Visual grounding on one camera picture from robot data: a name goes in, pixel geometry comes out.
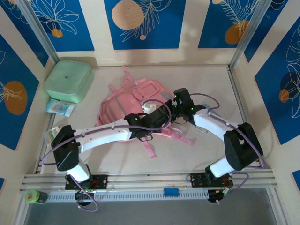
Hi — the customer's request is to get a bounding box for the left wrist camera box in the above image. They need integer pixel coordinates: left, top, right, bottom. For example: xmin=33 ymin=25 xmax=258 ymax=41
xmin=142 ymin=103 xmax=157 ymax=113

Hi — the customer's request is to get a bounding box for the green white tissue packet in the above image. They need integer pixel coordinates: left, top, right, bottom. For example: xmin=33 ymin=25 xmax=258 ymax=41
xmin=44 ymin=125 xmax=64 ymax=143

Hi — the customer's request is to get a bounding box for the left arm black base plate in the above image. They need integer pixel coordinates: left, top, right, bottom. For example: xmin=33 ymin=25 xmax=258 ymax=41
xmin=65 ymin=174 xmax=108 ymax=190

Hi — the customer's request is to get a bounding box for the pink school backpack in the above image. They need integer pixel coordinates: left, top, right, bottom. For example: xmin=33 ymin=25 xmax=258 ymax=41
xmin=95 ymin=66 xmax=195 ymax=160

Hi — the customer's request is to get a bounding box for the blue bone-shaped clip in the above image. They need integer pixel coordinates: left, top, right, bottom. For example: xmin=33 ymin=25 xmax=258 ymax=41
xmin=163 ymin=187 xmax=180 ymax=197

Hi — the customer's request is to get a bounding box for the small black controller board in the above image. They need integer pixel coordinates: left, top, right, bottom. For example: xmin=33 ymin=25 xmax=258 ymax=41
xmin=208 ymin=186 xmax=233 ymax=204
xmin=75 ymin=189 xmax=95 ymax=207

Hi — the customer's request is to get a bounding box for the mint green square case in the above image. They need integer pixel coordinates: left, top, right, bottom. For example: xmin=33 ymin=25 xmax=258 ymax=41
xmin=43 ymin=60 xmax=95 ymax=103

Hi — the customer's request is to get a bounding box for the blue white tissue pack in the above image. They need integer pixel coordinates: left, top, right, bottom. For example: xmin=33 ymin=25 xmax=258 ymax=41
xmin=45 ymin=98 xmax=77 ymax=117

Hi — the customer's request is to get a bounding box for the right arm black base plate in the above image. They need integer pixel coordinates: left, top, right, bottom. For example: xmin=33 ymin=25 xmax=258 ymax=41
xmin=190 ymin=172 xmax=234 ymax=188

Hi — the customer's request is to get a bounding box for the aluminium side rail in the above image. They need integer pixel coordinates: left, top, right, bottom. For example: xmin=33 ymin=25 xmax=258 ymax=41
xmin=226 ymin=67 xmax=270 ymax=170

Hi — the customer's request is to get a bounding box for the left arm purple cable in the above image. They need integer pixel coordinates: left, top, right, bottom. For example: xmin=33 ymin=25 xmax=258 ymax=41
xmin=41 ymin=99 xmax=173 ymax=213

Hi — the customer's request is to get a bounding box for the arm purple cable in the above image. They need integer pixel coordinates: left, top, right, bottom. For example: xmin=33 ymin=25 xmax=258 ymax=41
xmin=189 ymin=93 xmax=267 ymax=205
xmin=41 ymin=99 xmax=173 ymax=213

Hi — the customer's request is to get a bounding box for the aluminium frame post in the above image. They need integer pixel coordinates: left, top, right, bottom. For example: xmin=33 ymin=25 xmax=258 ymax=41
xmin=228 ymin=0 xmax=275 ymax=70
xmin=16 ymin=0 xmax=59 ymax=63

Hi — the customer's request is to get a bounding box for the aluminium mounting rail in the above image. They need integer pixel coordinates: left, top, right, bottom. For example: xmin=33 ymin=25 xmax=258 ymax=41
xmin=20 ymin=169 xmax=279 ymax=193

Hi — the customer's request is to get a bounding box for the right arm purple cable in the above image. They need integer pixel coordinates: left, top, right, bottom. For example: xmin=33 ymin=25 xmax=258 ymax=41
xmin=189 ymin=93 xmax=267 ymax=205

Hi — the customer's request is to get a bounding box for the grey slotted cable duct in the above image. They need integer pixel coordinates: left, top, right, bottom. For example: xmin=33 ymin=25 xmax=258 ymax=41
xmin=45 ymin=190 xmax=209 ymax=203

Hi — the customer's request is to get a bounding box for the green tape roll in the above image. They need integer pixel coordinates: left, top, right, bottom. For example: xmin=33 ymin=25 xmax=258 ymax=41
xmin=25 ymin=189 xmax=48 ymax=204

